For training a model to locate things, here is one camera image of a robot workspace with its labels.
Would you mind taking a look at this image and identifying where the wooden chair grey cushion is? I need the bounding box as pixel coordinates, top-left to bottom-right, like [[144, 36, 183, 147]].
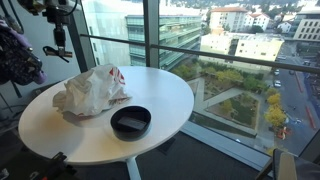
[[256, 148, 320, 180]]

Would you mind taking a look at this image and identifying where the dark window mullion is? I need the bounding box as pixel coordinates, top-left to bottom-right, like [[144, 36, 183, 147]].
[[142, 0, 161, 69], [64, 0, 97, 73]]

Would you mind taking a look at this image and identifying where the black camera stand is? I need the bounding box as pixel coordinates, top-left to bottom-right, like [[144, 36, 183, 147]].
[[19, 151, 78, 180]]

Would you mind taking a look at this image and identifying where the grey whiteboard eraser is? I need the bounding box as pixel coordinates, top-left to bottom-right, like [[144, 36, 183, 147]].
[[117, 115, 148, 132]]

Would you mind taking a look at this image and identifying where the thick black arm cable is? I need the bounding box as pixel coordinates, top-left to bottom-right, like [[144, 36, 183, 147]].
[[6, 0, 25, 34]]

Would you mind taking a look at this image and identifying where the black round bowl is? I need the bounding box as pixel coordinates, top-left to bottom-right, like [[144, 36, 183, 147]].
[[110, 105, 153, 142]]

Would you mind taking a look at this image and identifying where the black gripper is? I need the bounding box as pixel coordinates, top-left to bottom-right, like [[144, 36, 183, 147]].
[[44, 4, 71, 51]]

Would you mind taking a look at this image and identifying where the round white table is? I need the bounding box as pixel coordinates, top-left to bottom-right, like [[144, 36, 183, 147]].
[[18, 65, 195, 180]]

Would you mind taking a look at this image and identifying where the dark horizontal window railing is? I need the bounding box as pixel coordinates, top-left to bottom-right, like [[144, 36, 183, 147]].
[[79, 33, 320, 75]]

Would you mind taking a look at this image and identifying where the white plastic bag red print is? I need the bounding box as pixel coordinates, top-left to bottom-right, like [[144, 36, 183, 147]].
[[52, 63, 132, 118]]

